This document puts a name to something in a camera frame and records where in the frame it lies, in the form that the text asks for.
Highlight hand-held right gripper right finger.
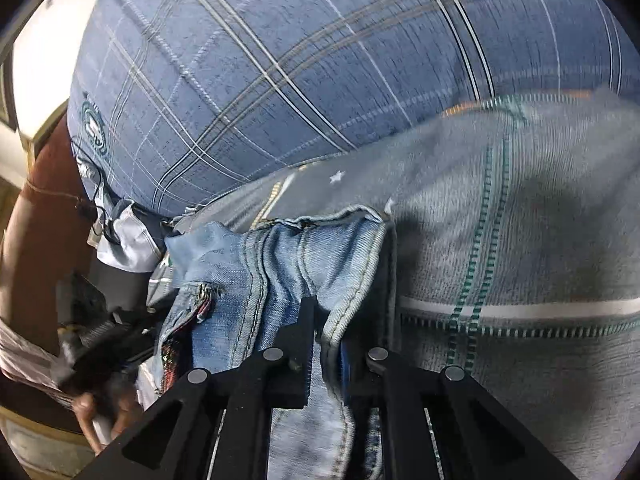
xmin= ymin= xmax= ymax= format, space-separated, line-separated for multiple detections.
xmin=340 ymin=342 xmax=582 ymax=480

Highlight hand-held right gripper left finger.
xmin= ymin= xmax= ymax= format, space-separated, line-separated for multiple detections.
xmin=75 ymin=296 xmax=317 ymax=480

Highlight blue denim pants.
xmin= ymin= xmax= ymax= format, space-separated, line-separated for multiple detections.
xmin=154 ymin=205 xmax=402 ymax=480

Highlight person's left hand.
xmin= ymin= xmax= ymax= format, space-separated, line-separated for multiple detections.
xmin=74 ymin=381 xmax=145 ymax=457

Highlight white striped cloth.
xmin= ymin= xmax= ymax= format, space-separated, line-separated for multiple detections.
xmin=0 ymin=317 xmax=76 ymax=408

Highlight brown headboard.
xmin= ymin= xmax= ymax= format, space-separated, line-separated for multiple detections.
xmin=0 ymin=115 xmax=103 ymax=433

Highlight flat gold-edged box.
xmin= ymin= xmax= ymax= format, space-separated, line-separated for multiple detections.
xmin=20 ymin=105 xmax=71 ymax=161

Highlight grey star print bed sheet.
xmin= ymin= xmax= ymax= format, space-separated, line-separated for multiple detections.
xmin=147 ymin=87 xmax=640 ymax=480

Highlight black cable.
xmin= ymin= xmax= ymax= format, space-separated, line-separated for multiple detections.
xmin=70 ymin=139 xmax=123 ymax=247

